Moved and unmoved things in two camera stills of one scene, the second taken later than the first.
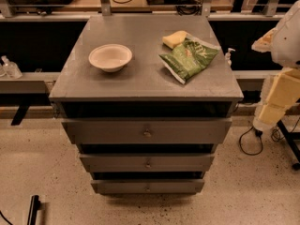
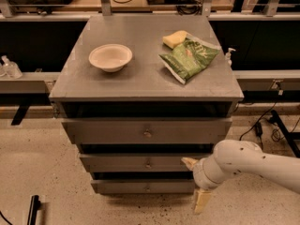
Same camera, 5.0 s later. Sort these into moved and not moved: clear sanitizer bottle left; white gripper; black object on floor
Moved: white gripper
Not moved: black object on floor; clear sanitizer bottle left
